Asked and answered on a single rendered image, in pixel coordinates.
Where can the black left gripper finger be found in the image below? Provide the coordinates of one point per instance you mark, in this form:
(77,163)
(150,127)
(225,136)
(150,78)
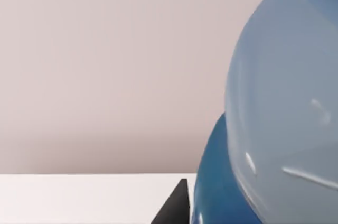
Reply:
(177,208)

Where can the blue bottle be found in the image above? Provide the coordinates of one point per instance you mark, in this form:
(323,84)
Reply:
(280,118)

